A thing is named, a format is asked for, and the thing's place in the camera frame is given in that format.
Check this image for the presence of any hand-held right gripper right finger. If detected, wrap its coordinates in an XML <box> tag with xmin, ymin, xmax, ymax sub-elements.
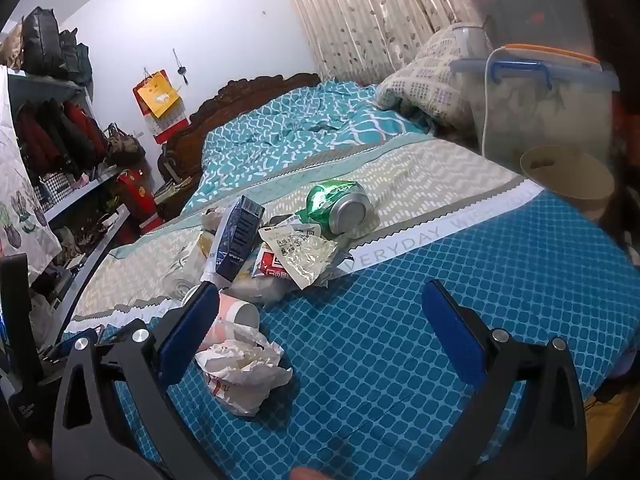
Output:
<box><xmin>421</xmin><ymin>280</ymin><xmax>587</xmax><ymax>480</ymax></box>

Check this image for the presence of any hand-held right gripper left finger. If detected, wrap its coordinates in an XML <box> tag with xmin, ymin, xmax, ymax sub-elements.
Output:
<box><xmin>52</xmin><ymin>282</ymin><xmax>221</xmax><ymax>480</ymax></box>

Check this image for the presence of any pink paper cup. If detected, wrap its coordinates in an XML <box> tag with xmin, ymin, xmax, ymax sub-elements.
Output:
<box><xmin>200</xmin><ymin>291</ymin><xmax>261</xmax><ymax>351</ymax></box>

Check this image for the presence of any white red paper wrapper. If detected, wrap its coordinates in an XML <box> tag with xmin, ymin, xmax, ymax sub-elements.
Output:
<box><xmin>195</xmin><ymin>332</ymin><xmax>293</xmax><ymax>417</ymax></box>

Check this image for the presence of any red white packet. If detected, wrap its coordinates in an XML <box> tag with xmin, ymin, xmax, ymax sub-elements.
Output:
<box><xmin>248</xmin><ymin>247</ymin><xmax>296</xmax><ymax>281</ymax></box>

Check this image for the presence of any blue carton box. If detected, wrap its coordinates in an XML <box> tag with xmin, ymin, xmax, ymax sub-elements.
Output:
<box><xmin>214</xmin><ymin>195</ymin><xmax>266</xmax><ymax>283</ymax></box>

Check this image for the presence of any white printed snack wrapper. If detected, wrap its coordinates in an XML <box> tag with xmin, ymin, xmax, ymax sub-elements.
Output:
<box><xmin>258</xmin><ymin>224</ymin><xmax>341</xmax><ymax>290</ymax></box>

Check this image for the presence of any green drink can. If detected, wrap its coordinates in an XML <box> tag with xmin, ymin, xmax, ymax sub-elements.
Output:
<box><xmin>306</xmin><ymin>179</ymin><xmax>373</xmax><ymax>236</ymax></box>

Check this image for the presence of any beige paper bucket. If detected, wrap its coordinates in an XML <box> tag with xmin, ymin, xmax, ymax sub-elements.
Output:
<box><xmin>519</xmin><ymin>146</ymin><xmax>616</xmax><ymax>221</ymax></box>

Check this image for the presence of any white floor bag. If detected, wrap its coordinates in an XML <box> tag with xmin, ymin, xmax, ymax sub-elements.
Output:
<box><xmin>30</xmin><ymin>292</ymin><xmax>58</xmax><ymax>346</ymax></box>

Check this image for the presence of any beige zigzag bedspread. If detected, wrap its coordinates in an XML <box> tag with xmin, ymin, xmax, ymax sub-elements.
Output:
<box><xmin>65</xmin><ymin>132</ymin><xmax>640</xmax><ymax>480</ymax></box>

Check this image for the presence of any yellowish plastic wrapper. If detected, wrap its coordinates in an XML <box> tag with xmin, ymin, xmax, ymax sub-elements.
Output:
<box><xmin>197</xmin><ymin>210</ymin><xmax>231</xmax><ymax>271</ymax></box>

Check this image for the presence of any white plastic bag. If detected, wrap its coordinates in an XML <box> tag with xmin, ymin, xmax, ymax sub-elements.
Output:
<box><xmin>232</xmin><ymin>274</ymin><xmax>303</xmax><ymax>306</ymax></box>

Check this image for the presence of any plant print cloth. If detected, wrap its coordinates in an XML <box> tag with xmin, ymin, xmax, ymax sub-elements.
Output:
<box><xmin>0</xmin><ymin>67</ymin><xmax>63</xmax><ymax>281</ymax></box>

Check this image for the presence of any red gift box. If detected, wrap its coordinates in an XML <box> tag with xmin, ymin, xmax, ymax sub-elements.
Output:
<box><xmin>116</xmin><ymin>167</ymin><xmax>163</xmax><ymax>233</ymax></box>

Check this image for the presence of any brown handbag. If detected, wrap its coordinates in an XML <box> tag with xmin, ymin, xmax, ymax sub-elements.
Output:
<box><xmin>102</xmin><ymin>122</ymin><xmax>146</xmax><ymax>167</ymax></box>

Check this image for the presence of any dark maroon jacket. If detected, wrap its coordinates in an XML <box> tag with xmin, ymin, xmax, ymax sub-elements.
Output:
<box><xmin>15</xmin><ymin>100</ymin><xmax>68</xmax><ymax>181</ymax></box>

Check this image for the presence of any teal white zigzag pillow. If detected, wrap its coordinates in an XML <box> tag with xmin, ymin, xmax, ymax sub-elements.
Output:
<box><xmin>182</xmin><ymin>80</ymin><xmax>436</xmax><ymax>211</ymax></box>

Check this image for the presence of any red jacket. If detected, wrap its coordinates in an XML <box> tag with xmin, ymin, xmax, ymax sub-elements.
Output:
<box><xmin>62</xmin><ymin>101</ymin><xmax>108</xmax><ymax>163</ymax></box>

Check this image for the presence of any carved wooden headboard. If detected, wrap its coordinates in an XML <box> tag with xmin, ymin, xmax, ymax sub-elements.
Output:
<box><xmin>157</xmin><ymin>72</ymin><xmax>321</xmax><ymax>206</ymax></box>

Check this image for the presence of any yellow gift bag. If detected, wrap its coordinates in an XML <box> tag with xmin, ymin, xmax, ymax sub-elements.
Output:
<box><xmin>132</xmin><ymin>71</ymin><xmax>182</xmax><ymax>119</ymax></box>

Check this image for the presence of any clear storage box blue latch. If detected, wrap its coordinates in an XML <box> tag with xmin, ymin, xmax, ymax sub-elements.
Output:
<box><xmin>449</xmin><ymin>44</ymin><xmax>621</xmax><ymax>161</ymax></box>

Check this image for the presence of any grey shelf rack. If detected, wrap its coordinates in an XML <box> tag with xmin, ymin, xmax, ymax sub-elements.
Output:
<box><xmin>0</xmin><ymin>67</ymin><xmax>131</xmax><ymax>311</ymax></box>

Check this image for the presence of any dark green bag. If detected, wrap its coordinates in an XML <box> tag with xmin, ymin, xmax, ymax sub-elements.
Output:
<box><xmin>59</xmin><ymin>29</ymin><xmax>93</xmax><ymax>86</ymax></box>

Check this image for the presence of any black travel bag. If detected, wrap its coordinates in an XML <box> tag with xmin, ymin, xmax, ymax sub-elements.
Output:
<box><xmin>20</xmin><ymin>7</ymin><xmax>63</xmax><ymax>78</ymax></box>

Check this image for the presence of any leaf print curtain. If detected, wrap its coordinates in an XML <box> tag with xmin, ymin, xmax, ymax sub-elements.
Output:
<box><xmin>272</xmin><ymin>0</ymin><xmax>481</xmax><ymax>83</ymax></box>

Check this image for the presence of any red wall calendar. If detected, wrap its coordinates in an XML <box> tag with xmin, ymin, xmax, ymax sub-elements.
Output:
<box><xmin>147</xmin><ymin>105</ymin><xmax>188</xmax><ymax>145</ymax></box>

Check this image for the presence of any white cable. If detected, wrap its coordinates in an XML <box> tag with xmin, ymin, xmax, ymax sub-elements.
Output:
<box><xmin>480</xmin><ymin>46</ymin><xmax>511</xmax><ymax>156</ymax></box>

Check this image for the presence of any hanging wall ornament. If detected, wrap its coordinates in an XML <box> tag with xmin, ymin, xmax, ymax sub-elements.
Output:
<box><xmin>172</xmin><ymin>49</ymin><xmax>190</xmax><ymax>86</ymax></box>

